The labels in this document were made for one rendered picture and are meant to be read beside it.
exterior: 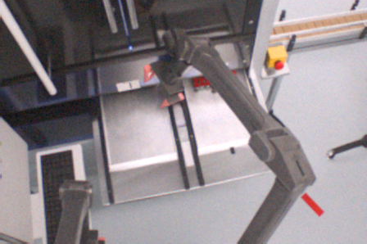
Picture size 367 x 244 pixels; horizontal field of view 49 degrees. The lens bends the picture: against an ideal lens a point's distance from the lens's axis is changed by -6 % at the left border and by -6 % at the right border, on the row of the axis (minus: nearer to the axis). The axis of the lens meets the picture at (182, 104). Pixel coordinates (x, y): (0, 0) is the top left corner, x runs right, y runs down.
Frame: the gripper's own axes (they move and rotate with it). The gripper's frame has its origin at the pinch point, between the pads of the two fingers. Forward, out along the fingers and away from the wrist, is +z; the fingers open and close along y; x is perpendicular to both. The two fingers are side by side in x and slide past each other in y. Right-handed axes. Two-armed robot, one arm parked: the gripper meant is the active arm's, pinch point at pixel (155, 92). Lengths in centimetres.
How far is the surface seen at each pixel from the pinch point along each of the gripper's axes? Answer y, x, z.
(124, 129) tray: -3.0, 8.5, 37.8
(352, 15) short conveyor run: 7, 103, -24
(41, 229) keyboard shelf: 13, -31, 66
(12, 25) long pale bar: -28.6, -37.3, -10.2
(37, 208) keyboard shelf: 5, -28, 67
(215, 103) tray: 7.6, 38.9, 17.9
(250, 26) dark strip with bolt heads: -3.2, 34.2, -20.3
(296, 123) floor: 33, 136, 60
